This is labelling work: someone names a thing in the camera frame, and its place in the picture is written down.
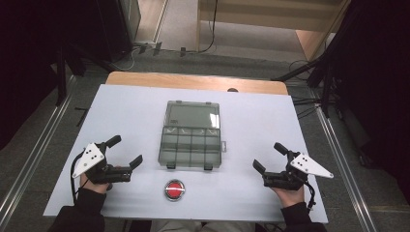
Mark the metal floor rail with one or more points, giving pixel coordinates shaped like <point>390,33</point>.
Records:
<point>341,167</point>
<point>32,164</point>

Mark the person's right hand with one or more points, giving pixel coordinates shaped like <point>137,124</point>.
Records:
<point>291,197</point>

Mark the small black floor bracket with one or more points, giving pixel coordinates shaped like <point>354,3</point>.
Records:
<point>82,116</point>

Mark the round red silver-rimmed tin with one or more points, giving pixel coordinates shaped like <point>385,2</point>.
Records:
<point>174,190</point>

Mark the light wooden furniture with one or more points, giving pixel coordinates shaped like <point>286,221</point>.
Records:
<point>270,16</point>

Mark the white table board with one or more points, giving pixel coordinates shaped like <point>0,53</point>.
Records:
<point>129,112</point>

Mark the person's left hand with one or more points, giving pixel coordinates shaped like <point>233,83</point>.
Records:
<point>96,188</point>

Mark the clear plastic compartment box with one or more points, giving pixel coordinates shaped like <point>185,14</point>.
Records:
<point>190,135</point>

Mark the dark curtain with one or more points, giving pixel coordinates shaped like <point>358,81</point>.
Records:
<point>380,80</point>
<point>29,48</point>

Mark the wooden table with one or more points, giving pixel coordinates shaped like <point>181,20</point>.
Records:
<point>193,80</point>

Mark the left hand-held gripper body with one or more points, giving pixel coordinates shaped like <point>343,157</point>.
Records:
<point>96,167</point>

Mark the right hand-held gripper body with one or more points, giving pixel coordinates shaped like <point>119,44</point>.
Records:
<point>295,175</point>

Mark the black metal stand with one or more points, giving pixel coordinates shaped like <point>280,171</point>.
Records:
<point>60,83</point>
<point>326,90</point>

